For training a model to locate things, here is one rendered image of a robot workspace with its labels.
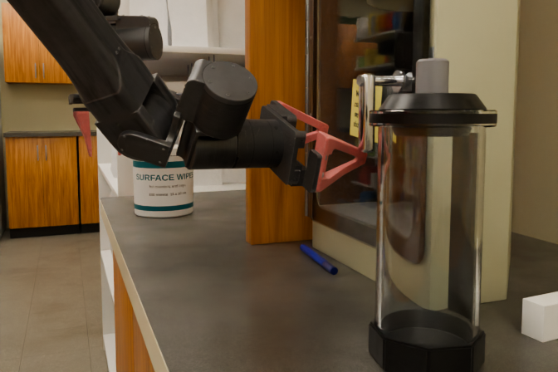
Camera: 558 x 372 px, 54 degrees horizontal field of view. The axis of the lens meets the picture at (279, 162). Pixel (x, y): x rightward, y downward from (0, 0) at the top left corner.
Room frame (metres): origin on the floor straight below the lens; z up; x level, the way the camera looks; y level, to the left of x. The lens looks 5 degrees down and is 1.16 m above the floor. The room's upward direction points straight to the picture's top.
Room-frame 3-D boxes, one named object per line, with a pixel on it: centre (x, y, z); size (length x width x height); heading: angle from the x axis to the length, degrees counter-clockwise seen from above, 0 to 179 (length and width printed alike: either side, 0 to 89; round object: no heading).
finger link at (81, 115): (0.90, 0.30, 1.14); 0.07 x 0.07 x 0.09; 23
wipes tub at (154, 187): (1.22, 0.26, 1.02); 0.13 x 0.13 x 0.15
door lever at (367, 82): (0.64, -0.12, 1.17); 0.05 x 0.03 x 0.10; 111
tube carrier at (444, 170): (0.49, -0.13, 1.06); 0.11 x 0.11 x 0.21
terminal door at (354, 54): (0.75, -0.11, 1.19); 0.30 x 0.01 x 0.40; 21
